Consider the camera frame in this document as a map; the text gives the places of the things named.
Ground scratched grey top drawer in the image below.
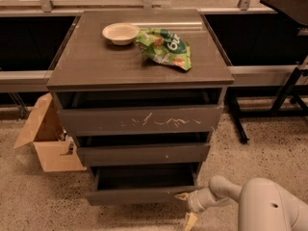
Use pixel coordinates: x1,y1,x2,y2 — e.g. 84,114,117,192
55,90,222,137

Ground black table with legs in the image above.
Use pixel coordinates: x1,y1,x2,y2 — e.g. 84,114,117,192
225,0,308,144

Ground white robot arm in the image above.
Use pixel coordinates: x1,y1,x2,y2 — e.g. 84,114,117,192
175,175,308,231

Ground open cardboard box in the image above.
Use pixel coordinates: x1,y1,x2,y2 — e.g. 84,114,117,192
14,93,87,172

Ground white paper bowl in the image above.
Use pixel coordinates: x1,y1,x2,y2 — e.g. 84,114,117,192
102,23,140,46

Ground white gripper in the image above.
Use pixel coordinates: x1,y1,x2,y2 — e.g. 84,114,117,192
174,190,207,231

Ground grey bottom drawer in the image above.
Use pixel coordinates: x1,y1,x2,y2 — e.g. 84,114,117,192
86,163,200,206

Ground green snack bag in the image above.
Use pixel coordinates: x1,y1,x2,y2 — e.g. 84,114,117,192
135,29,192,71

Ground dark grey drawer cabinet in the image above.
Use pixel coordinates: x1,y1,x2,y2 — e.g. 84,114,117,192
46,9,235,178

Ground grey middle drawer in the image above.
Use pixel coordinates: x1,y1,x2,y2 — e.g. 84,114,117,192
77,132,210,167

